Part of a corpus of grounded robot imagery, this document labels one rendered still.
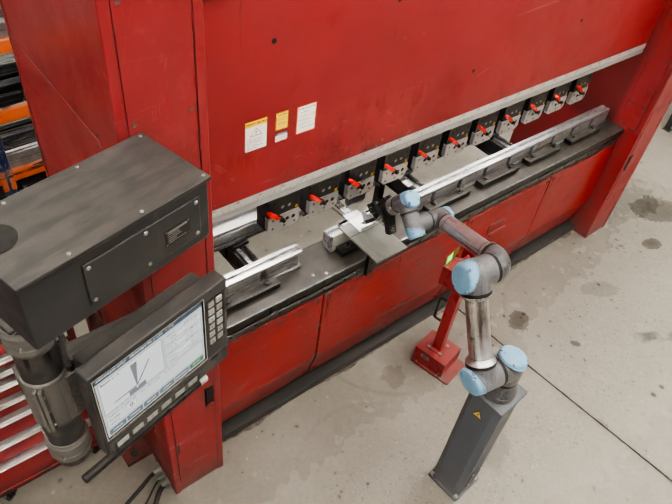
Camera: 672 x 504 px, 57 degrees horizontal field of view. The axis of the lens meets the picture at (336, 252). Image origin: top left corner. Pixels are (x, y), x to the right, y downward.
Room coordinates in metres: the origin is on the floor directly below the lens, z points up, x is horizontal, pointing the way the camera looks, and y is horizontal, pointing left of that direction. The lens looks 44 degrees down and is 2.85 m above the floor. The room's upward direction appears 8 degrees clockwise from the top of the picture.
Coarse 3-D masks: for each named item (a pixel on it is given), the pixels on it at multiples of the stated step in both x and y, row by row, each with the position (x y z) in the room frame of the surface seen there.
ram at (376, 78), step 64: (256, 0) 1.75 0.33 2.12; (320, 0) 1.91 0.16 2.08; (384, 0) 2.10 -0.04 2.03; (448, 0) 2.33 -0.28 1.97; (512, 0) 2.62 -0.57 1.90; (576, 0) 2.97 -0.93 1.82; (640, 0) 3.41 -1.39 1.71; (256, 64) 1.75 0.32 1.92; (320, 64) 1.93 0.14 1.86; (384, 64) 2.14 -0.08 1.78; (448, 64) 2.40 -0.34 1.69; (512, 64) 2.72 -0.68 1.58; (576, 64) 3.13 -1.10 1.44; (320, 128) 1.95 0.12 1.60; (384, 128) 2.18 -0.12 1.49; (448, 128) 2.48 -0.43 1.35; (256, 192) 1.76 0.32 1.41
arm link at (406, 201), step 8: (408, 192) 1.97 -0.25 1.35; (416, 192) 1.99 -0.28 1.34; (392, 200) 2.00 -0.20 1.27; (400, 200) 1.96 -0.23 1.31; (408, 200) 1.94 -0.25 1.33; (416, 200) 1.96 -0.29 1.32; (392, 208) 1.98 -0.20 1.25; (400, 208) 1.95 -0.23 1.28; (408, 208) 1.94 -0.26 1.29; (416, 208) 1.95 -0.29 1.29
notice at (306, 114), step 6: (300, 108) 1.88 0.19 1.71; (306, 108) 1.90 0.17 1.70; (312, 108) 1.91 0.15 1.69; (300, 114) 1.88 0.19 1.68; (306, 114) 1.90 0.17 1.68; (312, 114) 1.92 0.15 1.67; (300, 120) 1.88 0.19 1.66; (306, 120) 1.90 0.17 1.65; (312, 120) 1.92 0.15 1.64; (300, 126) 1.88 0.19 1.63; (306, 126) 1.90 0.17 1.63; (312, 126) 1.92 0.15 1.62; (300, 132) 1.88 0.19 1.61
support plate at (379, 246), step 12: (348, 228) 2.10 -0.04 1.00; (372, 228) 2.12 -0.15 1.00; (384, 228) 2.13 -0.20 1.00; (360, 240) 2.03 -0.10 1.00; (372, 240) 2.04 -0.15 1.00; (384, 240) 2.05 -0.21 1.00; (396, 240) 2.06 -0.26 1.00; (372, 252) 1.96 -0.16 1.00; (384, 252) 1.97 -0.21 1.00; (396, 252) 1.99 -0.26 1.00
